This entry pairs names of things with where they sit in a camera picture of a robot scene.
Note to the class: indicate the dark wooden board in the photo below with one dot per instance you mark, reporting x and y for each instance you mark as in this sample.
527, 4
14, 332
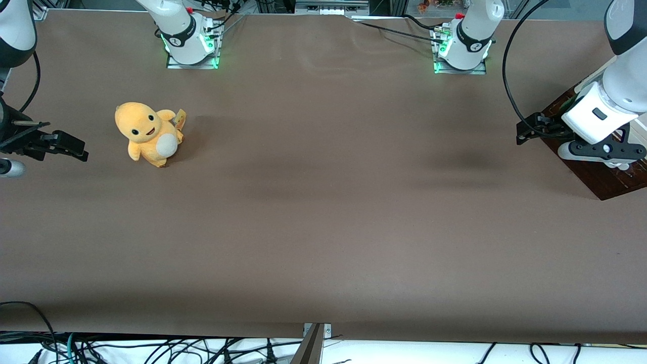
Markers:
639, 174

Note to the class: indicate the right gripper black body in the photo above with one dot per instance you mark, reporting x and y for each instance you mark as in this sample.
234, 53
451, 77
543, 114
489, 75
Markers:
15, 137

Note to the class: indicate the grey metal frame rail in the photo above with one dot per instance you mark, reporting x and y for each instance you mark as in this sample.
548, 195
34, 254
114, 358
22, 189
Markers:
331, 6

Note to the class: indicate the orange plush toy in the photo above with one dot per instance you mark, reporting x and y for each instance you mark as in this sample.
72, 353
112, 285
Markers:
146, 134

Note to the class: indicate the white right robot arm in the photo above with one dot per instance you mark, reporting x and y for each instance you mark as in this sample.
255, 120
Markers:
182, 35

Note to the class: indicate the dark brown strut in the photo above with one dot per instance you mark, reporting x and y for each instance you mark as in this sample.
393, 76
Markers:
309, 349

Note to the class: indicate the dark wooden cabinet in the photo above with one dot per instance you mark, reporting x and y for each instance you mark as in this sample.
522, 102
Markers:
601, 184

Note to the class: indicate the small metal bracket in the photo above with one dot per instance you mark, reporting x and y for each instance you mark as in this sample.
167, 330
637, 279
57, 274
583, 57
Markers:
327, 329

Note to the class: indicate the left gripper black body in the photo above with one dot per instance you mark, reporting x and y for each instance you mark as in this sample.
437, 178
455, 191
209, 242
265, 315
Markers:
550, 127

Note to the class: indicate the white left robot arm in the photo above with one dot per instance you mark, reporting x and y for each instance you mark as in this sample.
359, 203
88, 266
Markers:
624, 86

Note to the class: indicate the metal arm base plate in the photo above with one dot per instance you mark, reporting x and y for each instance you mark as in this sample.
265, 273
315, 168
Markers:
460, 71
194, 63

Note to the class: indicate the table cover sheet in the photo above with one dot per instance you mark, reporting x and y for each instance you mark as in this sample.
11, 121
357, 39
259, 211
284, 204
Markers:
323, 212

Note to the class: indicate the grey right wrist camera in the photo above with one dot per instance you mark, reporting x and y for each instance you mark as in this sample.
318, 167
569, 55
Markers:
11, 168

